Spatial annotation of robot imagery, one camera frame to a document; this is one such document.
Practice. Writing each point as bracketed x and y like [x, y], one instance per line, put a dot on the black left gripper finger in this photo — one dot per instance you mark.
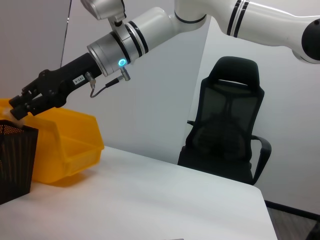
[315, 231]

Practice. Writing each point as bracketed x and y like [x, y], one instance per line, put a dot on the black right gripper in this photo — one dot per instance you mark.
[70, 75]

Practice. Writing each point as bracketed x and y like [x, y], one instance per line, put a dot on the beige eraser with barcode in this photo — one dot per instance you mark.
[18, 122]

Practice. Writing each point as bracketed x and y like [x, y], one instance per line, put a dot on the grey glitter pen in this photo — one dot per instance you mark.
[178, 239]

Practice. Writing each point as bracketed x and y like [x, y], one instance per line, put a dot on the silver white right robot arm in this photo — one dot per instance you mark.
[160, 27]

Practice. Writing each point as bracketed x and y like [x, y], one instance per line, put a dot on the black mesh pen holder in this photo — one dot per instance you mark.
[17, 160]

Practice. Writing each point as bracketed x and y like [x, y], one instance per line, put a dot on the yellow plastic bin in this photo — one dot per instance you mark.
[70, 140]

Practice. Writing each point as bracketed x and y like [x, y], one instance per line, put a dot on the black mesh office chair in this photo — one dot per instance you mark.
[225, 140]

